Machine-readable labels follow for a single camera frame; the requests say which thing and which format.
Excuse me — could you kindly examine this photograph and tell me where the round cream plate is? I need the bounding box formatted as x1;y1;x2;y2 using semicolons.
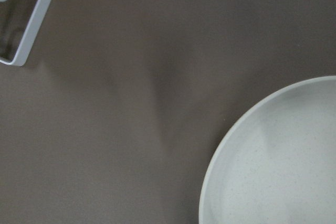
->
198;76;335;223

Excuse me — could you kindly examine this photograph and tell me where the white wire rack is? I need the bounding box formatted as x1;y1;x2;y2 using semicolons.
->
1;0;51;67

